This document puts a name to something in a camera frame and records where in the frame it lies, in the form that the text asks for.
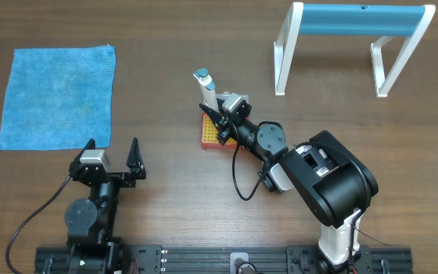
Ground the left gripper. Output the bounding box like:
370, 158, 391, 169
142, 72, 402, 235
69, 136, 147, 189

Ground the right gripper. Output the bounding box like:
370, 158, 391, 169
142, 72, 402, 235
198, 100, 253, 147

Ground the white pipette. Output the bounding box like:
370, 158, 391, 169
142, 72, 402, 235
192, 68, 221, 112

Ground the blue cloth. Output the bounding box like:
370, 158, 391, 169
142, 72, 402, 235
0, 45, 117, 151

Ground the white and blue stand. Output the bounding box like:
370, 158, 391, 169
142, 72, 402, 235
273, 2, 436, 98

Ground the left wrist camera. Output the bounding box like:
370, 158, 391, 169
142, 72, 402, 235
78, 148, 111, 174

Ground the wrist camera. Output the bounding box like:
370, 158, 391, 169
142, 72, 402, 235
221, 92, 245, 113
78, 148, 111, 174

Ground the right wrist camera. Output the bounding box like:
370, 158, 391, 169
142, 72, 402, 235
221, 92, 245, 113

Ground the black cable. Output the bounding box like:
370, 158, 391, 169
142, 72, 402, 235
5, 174, 73, 274
230, 120, 283, 202

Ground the mounting rail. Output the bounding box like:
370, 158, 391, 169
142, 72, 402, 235
34, 244, 414, 274

